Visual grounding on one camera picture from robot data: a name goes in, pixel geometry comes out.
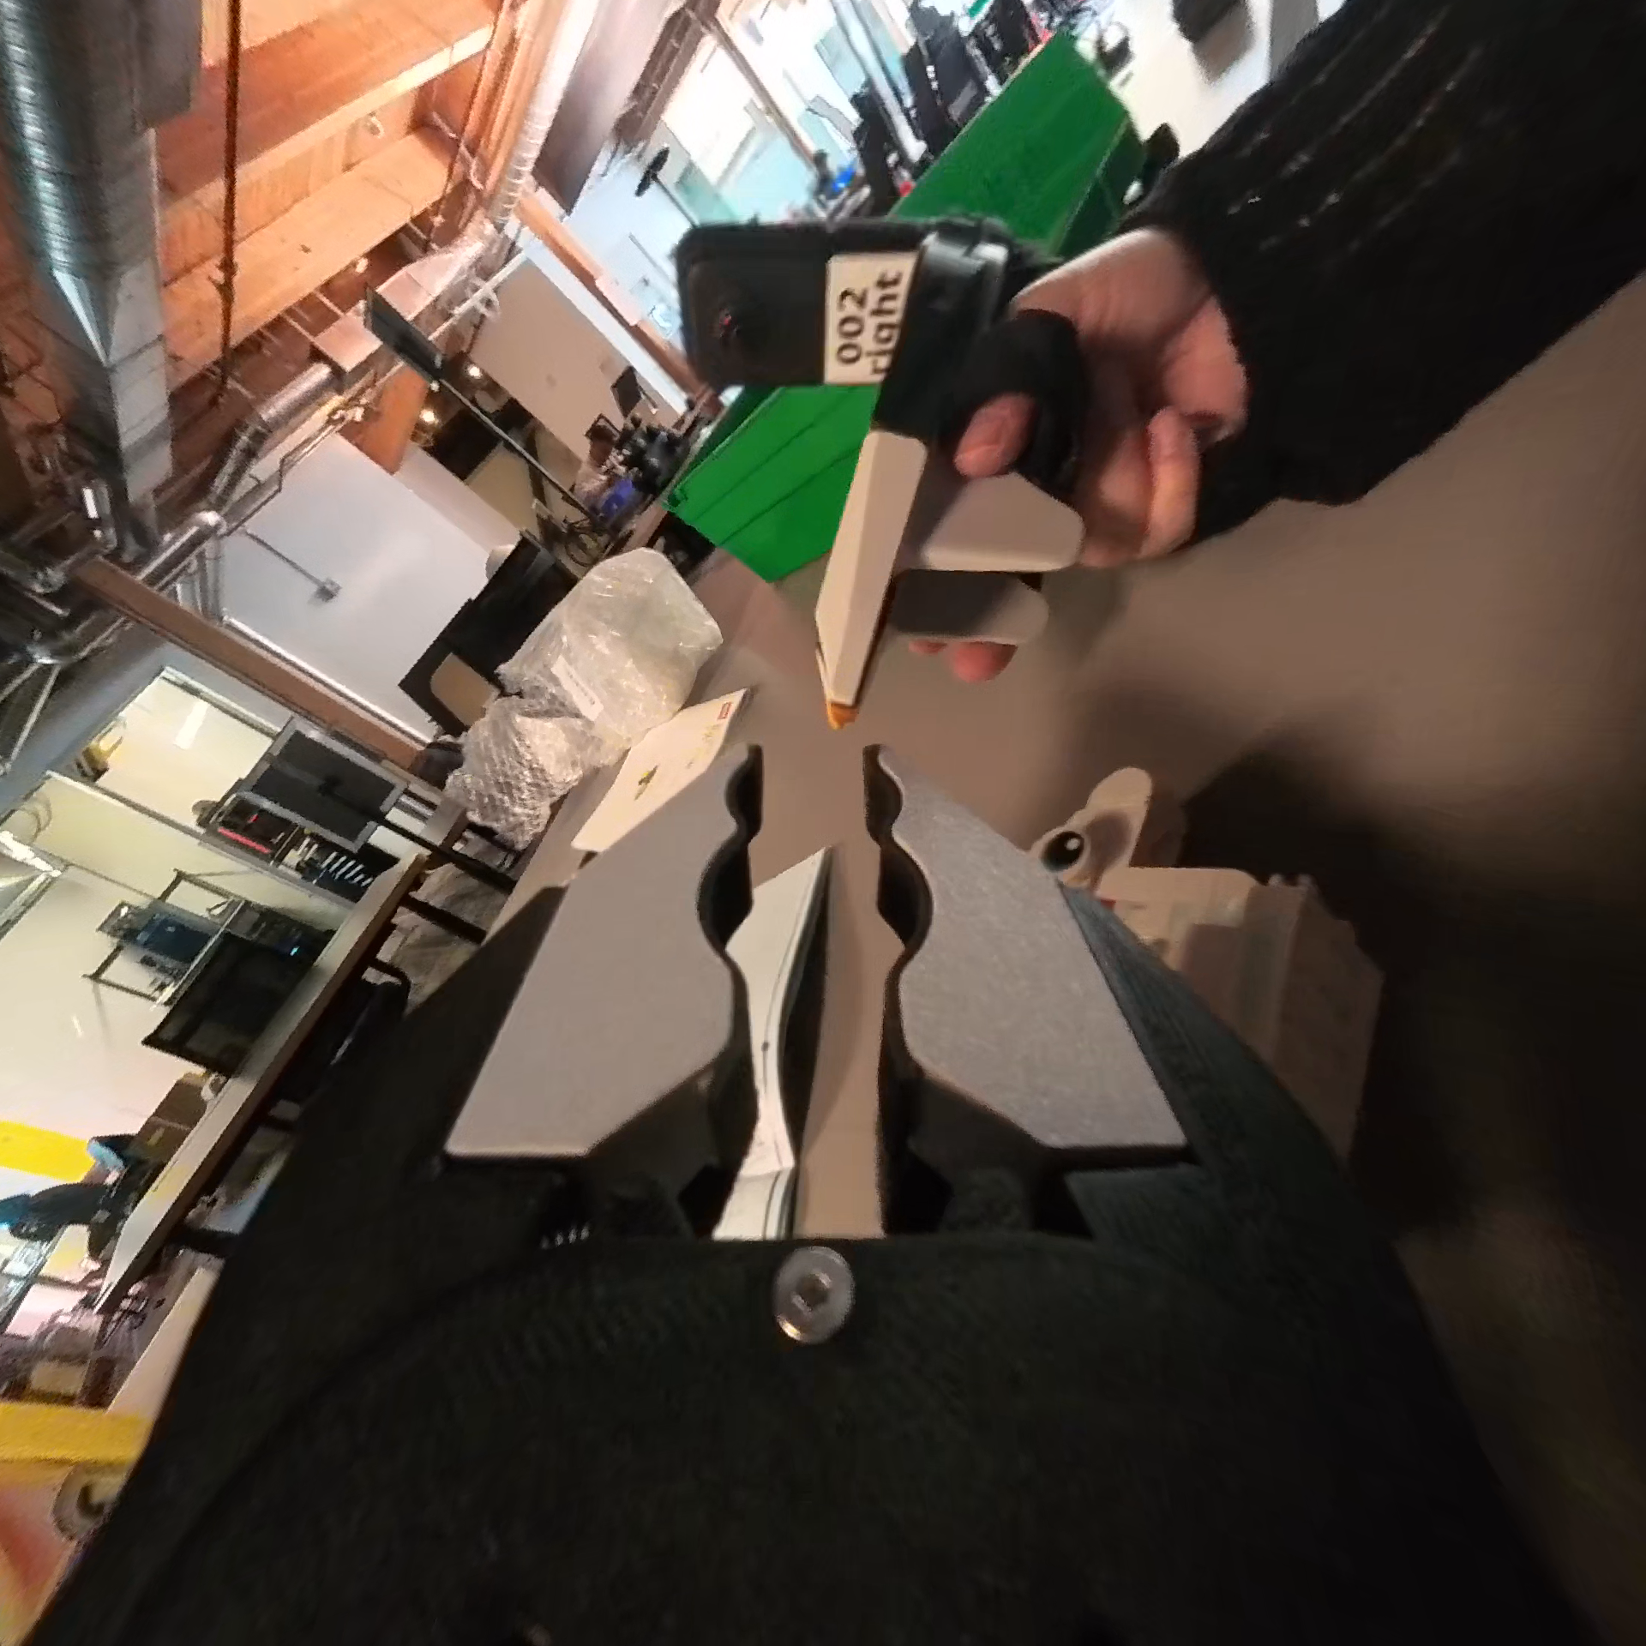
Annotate person's right hand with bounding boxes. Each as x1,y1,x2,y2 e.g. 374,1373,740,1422
908,230,1251,686

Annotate black computer monitor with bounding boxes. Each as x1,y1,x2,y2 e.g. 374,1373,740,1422
235,717,417,865

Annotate lego unicorn figure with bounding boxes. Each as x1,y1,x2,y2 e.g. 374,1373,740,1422
1027,767,1373,1159

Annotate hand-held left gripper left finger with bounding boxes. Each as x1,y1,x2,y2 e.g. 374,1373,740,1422
442,743,766,1163

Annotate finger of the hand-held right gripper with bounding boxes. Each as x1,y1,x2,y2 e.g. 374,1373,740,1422
816,429,928,711

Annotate green plastic bin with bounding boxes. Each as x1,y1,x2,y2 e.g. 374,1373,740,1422
668,31,1141,581

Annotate silver ventilation duct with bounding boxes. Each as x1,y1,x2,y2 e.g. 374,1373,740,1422
0,0,176,524

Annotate white instruction leaflet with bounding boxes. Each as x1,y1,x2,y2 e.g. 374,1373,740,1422
570,689,754,853

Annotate black office chair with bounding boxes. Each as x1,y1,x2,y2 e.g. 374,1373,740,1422
399,531,582,743

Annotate open instruction booklet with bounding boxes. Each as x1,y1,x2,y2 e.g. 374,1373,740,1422
711,847,837,1243

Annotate long grey table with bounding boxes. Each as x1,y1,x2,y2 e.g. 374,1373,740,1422
94,847,430,1305

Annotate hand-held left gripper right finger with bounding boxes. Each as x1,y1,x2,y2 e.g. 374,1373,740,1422
864,743,1190,1156

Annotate person's right forearm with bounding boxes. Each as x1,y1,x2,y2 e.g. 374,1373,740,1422
1120,0,1646,542

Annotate clear bubble wrap bag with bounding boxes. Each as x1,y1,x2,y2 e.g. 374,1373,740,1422
455,699,607,853
500,545,725,763

